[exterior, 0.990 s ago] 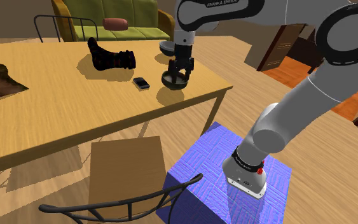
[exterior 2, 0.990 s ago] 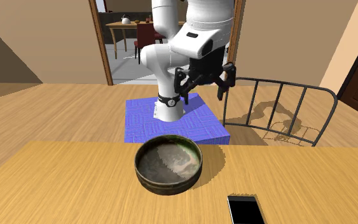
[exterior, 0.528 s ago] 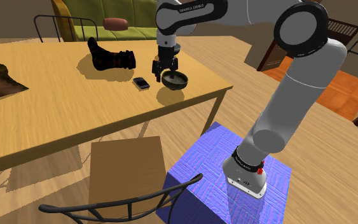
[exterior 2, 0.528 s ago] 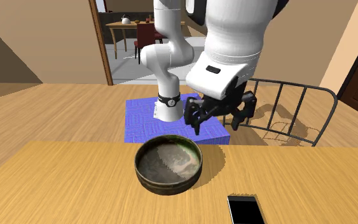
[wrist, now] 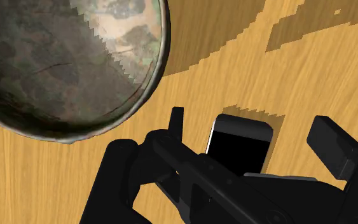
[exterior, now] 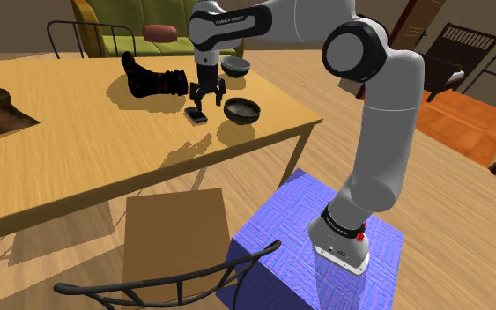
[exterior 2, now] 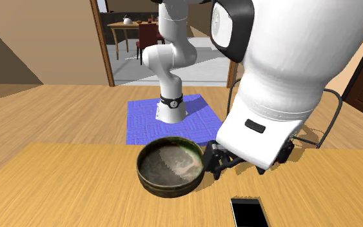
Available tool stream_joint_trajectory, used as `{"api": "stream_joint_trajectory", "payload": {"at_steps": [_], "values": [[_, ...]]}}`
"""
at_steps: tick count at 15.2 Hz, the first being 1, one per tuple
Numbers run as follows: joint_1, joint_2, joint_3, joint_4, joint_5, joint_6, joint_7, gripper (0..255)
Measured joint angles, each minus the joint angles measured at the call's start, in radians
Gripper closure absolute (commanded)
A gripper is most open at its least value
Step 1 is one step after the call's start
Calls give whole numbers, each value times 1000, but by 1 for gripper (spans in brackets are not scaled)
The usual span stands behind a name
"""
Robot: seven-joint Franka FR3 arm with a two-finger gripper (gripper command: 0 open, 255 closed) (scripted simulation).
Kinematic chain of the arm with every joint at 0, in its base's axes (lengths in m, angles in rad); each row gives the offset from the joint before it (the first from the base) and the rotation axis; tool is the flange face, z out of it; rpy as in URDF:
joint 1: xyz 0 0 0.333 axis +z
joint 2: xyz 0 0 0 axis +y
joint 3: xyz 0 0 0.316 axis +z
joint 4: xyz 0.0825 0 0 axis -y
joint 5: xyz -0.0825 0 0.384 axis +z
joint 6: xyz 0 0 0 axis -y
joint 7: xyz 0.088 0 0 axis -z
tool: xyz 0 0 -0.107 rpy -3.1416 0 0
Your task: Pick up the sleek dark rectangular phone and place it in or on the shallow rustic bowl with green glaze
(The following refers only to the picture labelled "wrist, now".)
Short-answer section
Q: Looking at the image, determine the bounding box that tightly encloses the grey smartphone with black screen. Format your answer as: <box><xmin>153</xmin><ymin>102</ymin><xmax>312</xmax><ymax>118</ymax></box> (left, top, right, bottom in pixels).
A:
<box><xmin>205</xmin><ymin>113</ymin><xmax>274</xmax><ymax>177</ymax></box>

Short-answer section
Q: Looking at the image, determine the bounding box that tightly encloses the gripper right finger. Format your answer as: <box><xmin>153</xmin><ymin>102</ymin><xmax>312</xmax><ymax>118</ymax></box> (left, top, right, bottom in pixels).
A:
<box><xmin>306</xmin><ymin>115</ymin><xmax>358</xmax><ymax>224</ymax></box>

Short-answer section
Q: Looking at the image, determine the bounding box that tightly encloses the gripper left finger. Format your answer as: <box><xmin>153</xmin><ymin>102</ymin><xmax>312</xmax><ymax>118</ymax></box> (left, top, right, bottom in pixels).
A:
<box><xmin>79</xmin><ymin>106</ymin><xmax>294</xmax><ymax>224</ymax></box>

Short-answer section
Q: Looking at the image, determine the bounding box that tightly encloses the mottled green brown bowl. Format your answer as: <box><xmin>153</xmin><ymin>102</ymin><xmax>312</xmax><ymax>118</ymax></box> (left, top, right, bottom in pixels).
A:
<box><xmin>0</xmin><ymin>0</ymin><xmax>172</xmax><ymax>144</ymax></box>

